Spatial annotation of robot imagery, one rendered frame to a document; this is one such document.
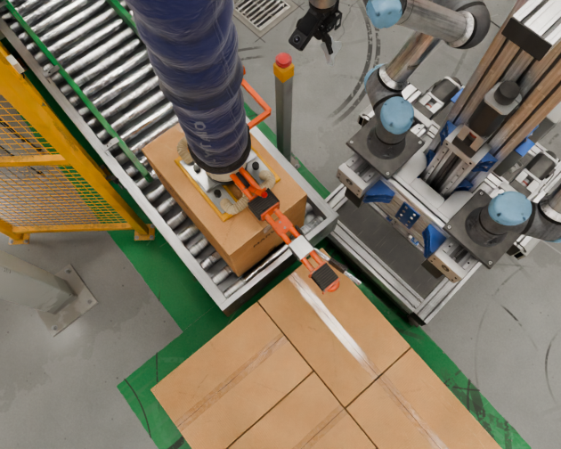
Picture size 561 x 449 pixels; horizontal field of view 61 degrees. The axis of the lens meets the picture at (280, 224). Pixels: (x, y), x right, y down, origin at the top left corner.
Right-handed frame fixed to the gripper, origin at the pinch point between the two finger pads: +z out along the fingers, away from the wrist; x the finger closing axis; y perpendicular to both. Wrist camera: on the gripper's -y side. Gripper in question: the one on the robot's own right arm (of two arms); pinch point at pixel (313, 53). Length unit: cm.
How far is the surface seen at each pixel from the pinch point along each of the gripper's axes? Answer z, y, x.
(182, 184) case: 57, -49, 21
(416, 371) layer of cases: 98, -28, -98
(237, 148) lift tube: 23.4, -31.4, 3.0
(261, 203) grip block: 42, -35, -11
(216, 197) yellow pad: 54, -43, 7
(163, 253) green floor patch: 152, -73, 40
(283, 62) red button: 48, 17, 30
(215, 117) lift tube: 0.4, -35.7, 4.6
